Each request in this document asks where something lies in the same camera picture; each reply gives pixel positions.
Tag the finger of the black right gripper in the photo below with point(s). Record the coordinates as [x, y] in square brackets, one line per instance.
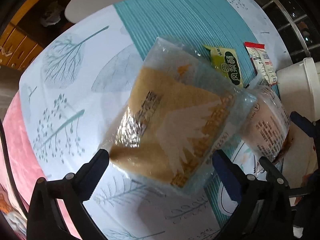
[310, 128]

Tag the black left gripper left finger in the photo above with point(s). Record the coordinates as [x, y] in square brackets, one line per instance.
[45, 220]

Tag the metal window grille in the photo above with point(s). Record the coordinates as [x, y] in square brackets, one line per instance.
[295, 27]

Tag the teal striped table runner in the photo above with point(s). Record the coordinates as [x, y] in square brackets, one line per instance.
[193, 22]

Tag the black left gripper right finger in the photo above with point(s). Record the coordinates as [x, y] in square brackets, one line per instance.
[244, 189]

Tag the small red white packet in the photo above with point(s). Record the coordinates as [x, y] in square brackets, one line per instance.
[261, 62]

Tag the small green snack packet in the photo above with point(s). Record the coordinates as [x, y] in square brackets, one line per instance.
[225, 61]

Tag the Calleton bread bag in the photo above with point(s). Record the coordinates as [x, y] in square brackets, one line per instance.
[180, 110]

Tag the wooden desk with drawers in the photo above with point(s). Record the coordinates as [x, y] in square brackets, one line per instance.
[32, 25]

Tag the pink quilted blanket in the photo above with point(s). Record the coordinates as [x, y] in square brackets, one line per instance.
[24, 165]

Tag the white leaf-print tablecloth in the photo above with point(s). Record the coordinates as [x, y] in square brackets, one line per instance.
[75, 88]

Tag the white plastic storage bin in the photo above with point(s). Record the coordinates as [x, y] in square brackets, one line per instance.
[298, 86]

